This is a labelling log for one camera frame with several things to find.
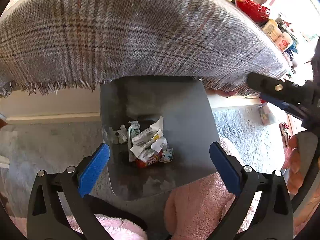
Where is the small white paper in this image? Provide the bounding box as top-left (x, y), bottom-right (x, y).
top-left (117, 125), bottom-right (127, 144)

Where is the blue white wrapper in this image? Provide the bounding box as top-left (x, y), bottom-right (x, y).
top-left (159, 148), bottom-right (174, 163)

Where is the grey trash bin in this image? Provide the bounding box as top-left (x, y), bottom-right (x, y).
top-left (100, 76), bottom-right (219, 200)

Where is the right hand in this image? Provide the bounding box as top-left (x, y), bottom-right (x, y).
top-left (287, 135), bottom-right (304, 195)

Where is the white bottle red label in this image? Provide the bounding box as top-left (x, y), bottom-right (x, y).
top-left (274, 32), bottom-right (293, 53)

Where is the yellow cap white bottle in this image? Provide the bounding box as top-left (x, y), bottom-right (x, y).
top-left (262, 19), bottom-right (278, 36)

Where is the pink fluffy garment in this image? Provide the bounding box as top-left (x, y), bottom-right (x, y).
top-left (10, 139), bottom-right (263, 240)

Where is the red plastic basket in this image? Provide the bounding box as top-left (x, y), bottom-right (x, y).
top-left (235, 0), bottom-right (270, 23)

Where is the plaid grey table cloth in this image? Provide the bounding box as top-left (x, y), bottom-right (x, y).
top-left (1, 0), bottom-right (289, 97)

